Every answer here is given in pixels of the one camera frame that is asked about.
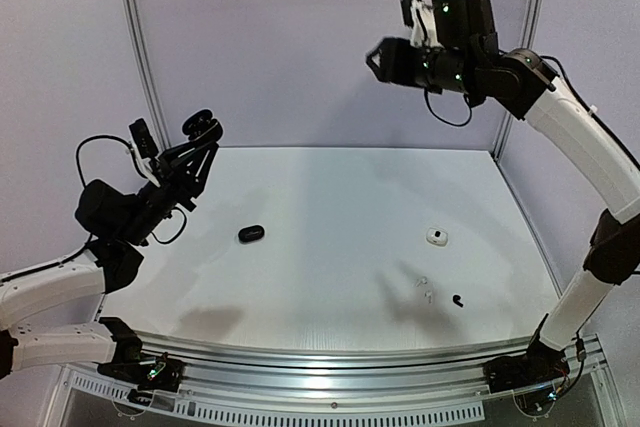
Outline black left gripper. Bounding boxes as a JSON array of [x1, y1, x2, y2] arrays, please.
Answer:
[[118, 134, 217, 246]]

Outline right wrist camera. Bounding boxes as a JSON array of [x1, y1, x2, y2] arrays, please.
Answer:
[[400, 0, 441, 48]]

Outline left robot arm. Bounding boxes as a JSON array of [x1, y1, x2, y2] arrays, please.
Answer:
[[1, 134, 219, 382]]

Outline left aluminium wall post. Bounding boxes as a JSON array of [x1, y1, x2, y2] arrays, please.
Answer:
[[122, 0, 171, 148]]

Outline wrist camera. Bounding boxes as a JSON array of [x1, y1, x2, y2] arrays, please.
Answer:
[[400, 0, 441, 48], [129, 118, 161, 188]]

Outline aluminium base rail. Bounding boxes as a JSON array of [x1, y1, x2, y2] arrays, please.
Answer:
[[57, 331, 609, 423]]

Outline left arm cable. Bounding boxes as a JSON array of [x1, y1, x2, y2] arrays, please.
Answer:
[[0, 134, 189, 278]]

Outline small white charging case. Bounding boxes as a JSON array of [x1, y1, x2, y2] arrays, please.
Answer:
[[425, 228, 448, 247]]

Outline black oval charging case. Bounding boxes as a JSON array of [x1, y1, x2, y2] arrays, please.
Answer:
[[182, 109, 223, 141]]

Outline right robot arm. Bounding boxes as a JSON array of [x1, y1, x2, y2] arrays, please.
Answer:
[[366, 0, 639, 383]]

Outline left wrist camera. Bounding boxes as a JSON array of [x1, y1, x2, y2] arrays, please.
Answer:
[[129, 118, 161, 188]]

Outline aluminium wall post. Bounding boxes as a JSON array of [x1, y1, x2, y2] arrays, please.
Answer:
[[492, 0, 554, 156], [122, 0, 171, 148]]

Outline right aluminium wall post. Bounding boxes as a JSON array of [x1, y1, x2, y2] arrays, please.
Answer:
[[492, 0, 554, 156]]

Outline small black charging case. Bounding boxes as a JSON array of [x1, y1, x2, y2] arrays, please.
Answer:
[[237, 224, 266, 244]]

